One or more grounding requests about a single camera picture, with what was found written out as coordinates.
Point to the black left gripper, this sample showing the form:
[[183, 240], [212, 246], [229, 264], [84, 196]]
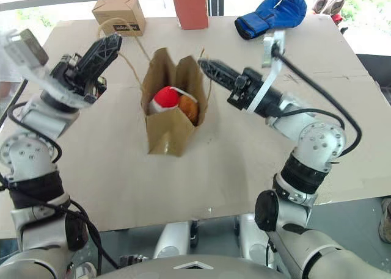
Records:
[[68, 77]]

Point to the small brown cardboard box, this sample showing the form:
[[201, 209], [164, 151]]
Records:
[[119, 13]]

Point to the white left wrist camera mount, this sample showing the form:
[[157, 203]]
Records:
[[15, 50]]

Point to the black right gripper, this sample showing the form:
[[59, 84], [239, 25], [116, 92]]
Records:
[[247, 86]]

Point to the red and white ball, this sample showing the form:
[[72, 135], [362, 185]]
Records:
[[166, 99]]

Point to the tall red-brown box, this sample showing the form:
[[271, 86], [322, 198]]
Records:
[[191, 7]]

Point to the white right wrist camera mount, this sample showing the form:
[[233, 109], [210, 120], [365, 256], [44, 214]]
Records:
[[272, 47]]

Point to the bystander's brown shoe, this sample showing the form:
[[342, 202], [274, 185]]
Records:
[[386, 221]]

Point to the blue boxing glove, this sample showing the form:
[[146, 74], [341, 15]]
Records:
[[275, 13]]

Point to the small red object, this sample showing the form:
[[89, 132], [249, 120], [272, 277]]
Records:
[[336, 18]]

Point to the black furniture piece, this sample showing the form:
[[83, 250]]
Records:
[[377, 74]]

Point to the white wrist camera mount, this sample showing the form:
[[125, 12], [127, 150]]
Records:
[[272, 47], [15, 50]]

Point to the black ribbed robot part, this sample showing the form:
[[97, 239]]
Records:
[[134, 257]]

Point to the brown paper bag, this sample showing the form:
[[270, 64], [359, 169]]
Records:
[[166, 132]]

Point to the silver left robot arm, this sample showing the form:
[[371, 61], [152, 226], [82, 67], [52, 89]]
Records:
[[27, 157]]

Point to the silver robot torso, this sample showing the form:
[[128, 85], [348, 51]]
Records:
[[195, 271]]

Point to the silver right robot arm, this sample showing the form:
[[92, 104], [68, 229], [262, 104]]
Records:
[[320, 138]]

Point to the beige shoe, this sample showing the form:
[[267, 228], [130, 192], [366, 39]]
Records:
[[335, 5], [320, 3]]

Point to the orange brown plush toy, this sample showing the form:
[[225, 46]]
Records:
[[187, 106]]

